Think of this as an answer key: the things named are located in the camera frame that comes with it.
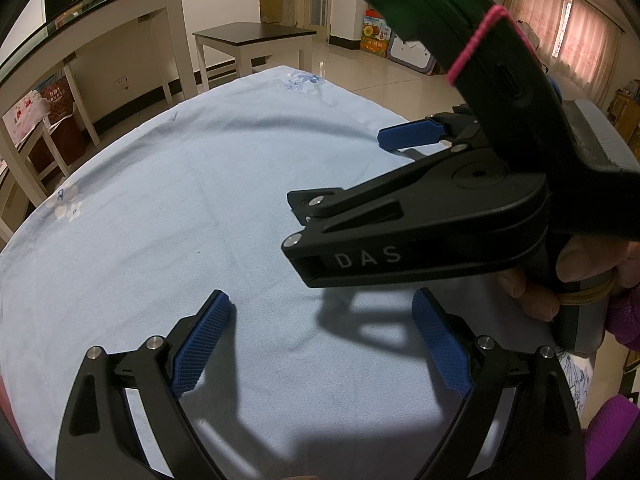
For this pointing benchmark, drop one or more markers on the light blue floral cloth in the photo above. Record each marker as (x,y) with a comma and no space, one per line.
(200,185)

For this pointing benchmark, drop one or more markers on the pink window curtains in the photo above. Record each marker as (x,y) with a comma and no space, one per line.
(580,35)

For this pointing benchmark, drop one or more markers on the person's right forearm purple sleeve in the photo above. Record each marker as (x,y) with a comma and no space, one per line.
(625,315)

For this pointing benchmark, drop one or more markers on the white bench dark top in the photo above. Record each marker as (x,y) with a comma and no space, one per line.
(250,32)

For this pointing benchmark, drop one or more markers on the person's right hand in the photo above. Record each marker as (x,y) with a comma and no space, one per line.
(585,260)

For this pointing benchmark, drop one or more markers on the colourful fruit carton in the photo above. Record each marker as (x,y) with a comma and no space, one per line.
(375,32)

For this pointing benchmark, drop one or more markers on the white dining table glass top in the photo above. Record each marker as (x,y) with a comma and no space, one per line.
(170,35)

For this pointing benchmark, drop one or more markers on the white wall outlet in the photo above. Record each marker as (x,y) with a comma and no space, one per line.
(122,83)

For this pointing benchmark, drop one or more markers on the clear hanging plastic bag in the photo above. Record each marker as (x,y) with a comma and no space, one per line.
(25,115)

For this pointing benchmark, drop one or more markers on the dark red paper bag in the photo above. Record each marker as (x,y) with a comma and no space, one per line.
(67,120)

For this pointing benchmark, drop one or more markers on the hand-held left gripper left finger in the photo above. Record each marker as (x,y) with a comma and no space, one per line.
(200,345)

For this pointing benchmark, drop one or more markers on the person's purple clothing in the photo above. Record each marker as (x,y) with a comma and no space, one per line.
(615,440)

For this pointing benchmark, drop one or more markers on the purple framed drawing board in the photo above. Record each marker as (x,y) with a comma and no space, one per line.
(410,57)

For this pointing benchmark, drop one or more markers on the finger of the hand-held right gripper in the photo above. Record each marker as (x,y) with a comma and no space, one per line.
(410,135)
(345,207)

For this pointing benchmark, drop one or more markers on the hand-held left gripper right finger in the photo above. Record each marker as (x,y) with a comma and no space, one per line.
(442,345)

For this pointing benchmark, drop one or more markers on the wooden cabinet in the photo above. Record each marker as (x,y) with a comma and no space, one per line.
(625,110)

